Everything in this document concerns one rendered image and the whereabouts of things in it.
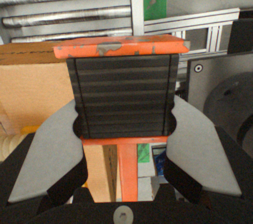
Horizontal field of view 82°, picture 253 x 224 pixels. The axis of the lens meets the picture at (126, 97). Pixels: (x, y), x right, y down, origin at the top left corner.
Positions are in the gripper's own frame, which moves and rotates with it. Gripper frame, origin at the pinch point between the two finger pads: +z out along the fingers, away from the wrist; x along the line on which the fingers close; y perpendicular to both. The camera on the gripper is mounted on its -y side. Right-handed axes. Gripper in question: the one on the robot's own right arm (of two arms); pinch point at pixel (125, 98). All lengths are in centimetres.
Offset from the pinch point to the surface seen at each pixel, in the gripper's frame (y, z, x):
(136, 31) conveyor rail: -1, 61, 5
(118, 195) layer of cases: 135, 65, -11
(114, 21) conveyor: -5, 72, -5
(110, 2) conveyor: -13, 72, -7
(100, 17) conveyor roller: -7, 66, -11
